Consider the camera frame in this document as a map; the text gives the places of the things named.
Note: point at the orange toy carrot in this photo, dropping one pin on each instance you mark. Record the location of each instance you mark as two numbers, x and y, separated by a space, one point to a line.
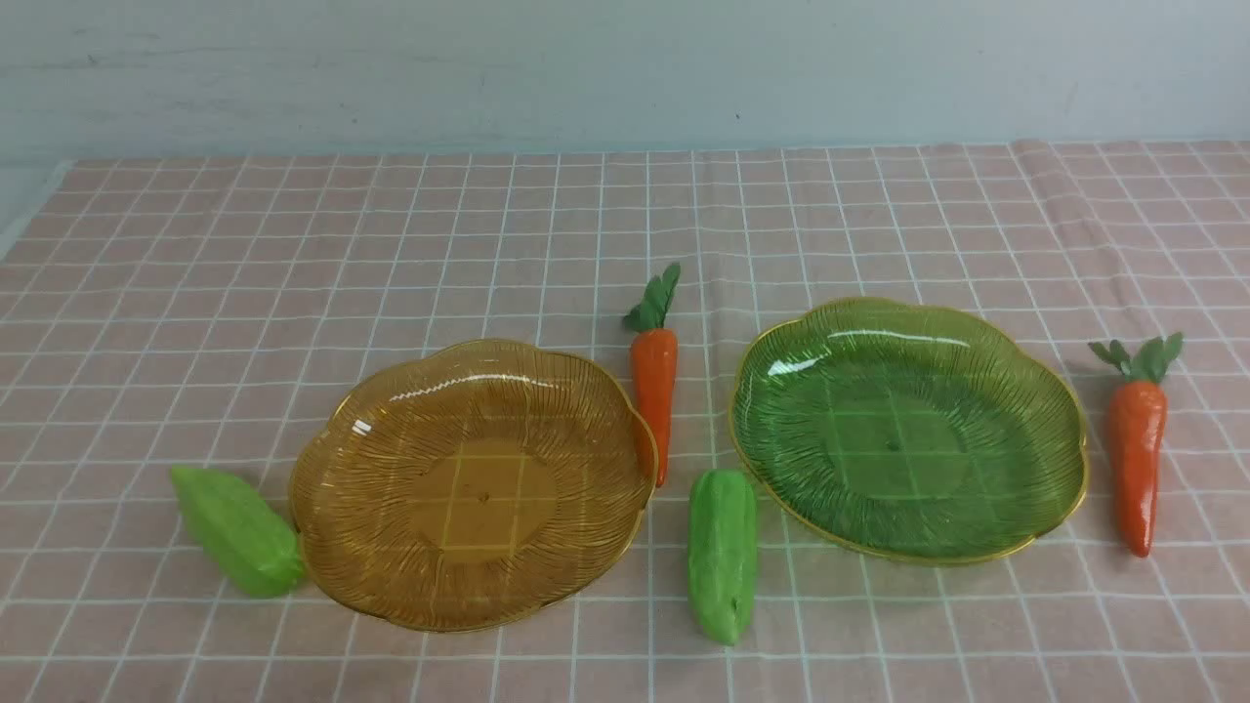
654 360
1135 423

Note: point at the green toy cucumber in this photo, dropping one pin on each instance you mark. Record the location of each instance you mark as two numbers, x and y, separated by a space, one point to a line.
722 554
257 550

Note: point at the amber plastic plate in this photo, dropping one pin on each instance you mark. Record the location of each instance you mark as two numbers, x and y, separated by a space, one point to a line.
472 487

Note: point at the green plastic plate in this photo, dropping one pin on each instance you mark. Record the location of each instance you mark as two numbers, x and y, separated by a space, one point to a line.
920 434

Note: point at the pink checkered tablecloth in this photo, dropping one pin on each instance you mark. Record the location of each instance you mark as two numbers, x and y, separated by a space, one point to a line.
213 311

